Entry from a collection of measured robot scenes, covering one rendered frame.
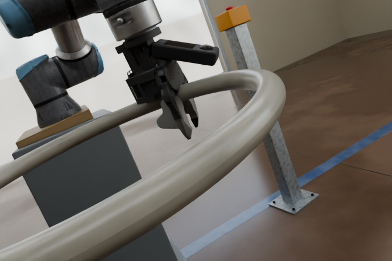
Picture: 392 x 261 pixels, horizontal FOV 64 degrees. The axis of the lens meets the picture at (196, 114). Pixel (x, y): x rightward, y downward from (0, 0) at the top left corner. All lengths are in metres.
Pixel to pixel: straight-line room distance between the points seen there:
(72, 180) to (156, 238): 0.45
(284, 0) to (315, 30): 0.95
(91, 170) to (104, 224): 1.16
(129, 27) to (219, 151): 0.37
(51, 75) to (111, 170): 0.46
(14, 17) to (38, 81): 0.81
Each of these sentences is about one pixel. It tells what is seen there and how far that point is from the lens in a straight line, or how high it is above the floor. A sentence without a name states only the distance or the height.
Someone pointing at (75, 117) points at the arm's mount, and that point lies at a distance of 1.37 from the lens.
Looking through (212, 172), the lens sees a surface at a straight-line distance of 0.21.
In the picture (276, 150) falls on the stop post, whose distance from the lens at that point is 1.70.
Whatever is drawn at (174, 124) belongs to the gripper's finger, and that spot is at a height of 0.85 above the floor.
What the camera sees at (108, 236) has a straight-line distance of 0.19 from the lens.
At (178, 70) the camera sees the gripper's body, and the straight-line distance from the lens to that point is 0.60.
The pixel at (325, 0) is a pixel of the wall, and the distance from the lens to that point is 7.65.
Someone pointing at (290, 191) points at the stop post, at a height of 0.09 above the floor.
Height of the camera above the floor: 0.97
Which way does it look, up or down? 11 degrees down
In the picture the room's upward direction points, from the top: 21 degrees counter-clockwise
